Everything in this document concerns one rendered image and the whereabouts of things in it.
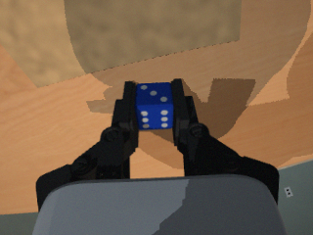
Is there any tan textured mat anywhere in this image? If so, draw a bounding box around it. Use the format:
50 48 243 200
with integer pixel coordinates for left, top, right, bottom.
0 0 242 88

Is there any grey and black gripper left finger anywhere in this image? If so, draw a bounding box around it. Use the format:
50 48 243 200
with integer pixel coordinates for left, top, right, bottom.
35 81 139 212

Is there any blue die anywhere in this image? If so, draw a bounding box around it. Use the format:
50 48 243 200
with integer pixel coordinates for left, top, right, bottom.
134 82 174 130

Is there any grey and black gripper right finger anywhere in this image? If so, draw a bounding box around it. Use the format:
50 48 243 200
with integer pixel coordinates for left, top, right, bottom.
171 78 280 205

